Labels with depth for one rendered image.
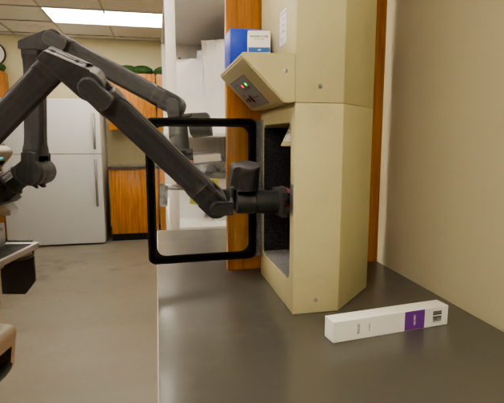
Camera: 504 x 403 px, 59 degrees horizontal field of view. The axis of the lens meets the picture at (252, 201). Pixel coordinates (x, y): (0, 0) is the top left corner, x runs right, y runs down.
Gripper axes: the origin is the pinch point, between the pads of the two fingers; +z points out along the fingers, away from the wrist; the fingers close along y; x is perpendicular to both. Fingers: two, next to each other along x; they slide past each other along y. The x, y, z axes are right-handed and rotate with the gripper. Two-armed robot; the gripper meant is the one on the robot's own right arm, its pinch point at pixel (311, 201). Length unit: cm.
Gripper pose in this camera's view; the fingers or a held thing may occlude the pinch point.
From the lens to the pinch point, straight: 114.5
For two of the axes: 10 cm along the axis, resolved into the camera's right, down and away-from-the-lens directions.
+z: 9.8, 0.0, 2.0
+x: -0.3, 9.9, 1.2
